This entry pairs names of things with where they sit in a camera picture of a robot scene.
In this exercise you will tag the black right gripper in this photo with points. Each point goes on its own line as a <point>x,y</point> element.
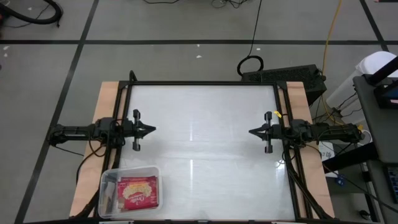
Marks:
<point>273,130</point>

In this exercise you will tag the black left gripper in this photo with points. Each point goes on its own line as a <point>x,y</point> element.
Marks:
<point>132,128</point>

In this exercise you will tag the red Orville popcorn bag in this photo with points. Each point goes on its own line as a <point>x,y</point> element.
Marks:
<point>138,193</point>

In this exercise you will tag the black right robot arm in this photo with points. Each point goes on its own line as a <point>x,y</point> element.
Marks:
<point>326,132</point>

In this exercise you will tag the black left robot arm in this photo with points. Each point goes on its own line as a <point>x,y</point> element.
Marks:
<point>77,130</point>

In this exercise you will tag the clear plastic bin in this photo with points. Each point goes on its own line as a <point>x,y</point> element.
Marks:
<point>136,170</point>

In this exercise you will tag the light wooden base board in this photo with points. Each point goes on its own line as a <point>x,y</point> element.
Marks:
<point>107,93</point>

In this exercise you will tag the white paper label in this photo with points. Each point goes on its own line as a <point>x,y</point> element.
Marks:
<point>326,152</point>

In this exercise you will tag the blue tag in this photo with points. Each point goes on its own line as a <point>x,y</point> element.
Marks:
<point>340,180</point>

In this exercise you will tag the black desk support bar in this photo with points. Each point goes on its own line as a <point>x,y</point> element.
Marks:
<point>351,157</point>

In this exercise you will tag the yellow plug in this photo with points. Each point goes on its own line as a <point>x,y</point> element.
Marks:
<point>360,127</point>

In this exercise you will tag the dark grey desk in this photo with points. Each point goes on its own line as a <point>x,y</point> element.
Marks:
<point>382,133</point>

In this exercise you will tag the white plastic drum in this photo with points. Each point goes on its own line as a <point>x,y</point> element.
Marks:
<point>373,62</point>

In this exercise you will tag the black screen with blue display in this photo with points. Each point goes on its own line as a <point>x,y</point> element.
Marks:
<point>388,96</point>

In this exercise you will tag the black keyboard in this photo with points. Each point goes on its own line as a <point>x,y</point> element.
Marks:
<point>394,183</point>

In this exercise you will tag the black aluminium table frame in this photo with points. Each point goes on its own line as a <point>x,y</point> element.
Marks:
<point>202,83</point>

